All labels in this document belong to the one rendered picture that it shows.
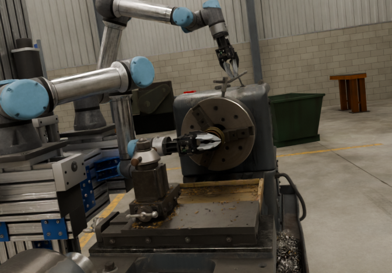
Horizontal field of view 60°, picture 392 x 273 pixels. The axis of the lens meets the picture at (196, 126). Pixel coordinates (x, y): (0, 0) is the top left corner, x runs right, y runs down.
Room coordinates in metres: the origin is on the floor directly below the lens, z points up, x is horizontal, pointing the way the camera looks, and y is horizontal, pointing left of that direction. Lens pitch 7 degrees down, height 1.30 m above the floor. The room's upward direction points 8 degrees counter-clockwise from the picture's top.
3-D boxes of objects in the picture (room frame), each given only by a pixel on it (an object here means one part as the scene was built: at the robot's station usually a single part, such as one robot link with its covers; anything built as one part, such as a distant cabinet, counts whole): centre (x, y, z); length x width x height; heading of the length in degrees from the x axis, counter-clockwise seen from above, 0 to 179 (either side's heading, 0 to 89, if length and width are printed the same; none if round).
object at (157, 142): (1.30, 0.14, 1.08); 0.08 x 0.05 x 0.08; 164
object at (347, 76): (9.50, -4.34, 0.50); 1.61 x 0.44 x 1.00; 176
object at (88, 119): (1.63, 0.50, 1.21); 0.15 x 0.15 x 0.10
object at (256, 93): (1.86, -0.18, 1.06); 0.59 x 0.48 x 0.39; 165
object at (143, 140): (0.88, 0.14, 1.17); 0.04 x 0.04 x 0.03
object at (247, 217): (0.86, 0.08, 0.95); 0.43 x 0.17 x 0.05; 75
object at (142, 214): (0.90, 0.14, 0.99); 0.20 x 0.10 x 0.05; 165
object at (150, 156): (0.88, 0.14, 1.13); 0.08 x 0.08 x 0.03
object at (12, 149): (1.15, 0.61, 1.21); 0.15 x 0.15 x 0.10
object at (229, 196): (1.20, -0.02, 0.89); 0.36 x 0.30 x 0.04; 75
